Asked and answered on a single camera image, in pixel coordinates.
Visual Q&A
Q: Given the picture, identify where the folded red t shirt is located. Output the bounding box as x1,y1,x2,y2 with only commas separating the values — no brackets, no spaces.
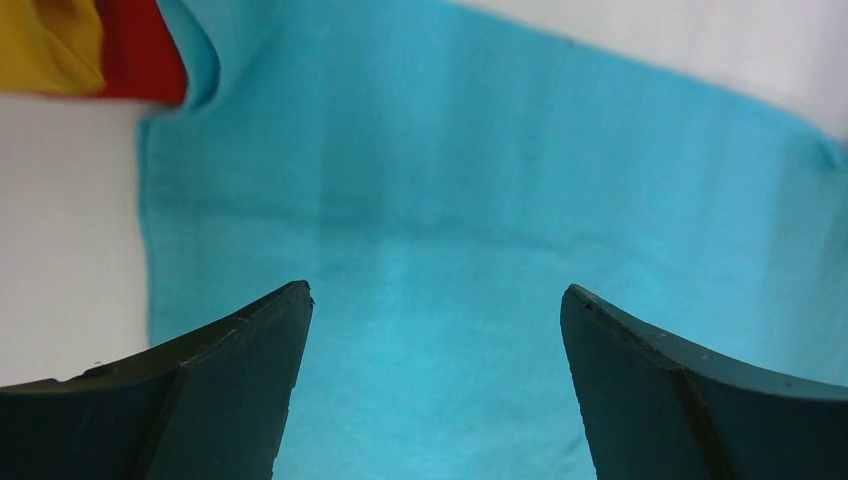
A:
95,0,187,106

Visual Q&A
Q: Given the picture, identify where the cyan t shirt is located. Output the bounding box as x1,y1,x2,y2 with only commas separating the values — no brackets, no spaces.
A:
139,1,847,479

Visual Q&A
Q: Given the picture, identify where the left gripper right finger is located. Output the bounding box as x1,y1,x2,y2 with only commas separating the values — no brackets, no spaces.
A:
560,284,847,479

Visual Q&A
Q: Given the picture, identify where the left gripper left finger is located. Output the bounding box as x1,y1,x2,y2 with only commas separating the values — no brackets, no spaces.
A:
1,280,314,479

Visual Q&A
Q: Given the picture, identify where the folded orange t shirt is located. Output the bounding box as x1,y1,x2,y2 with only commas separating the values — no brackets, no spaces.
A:
1,0,105,96

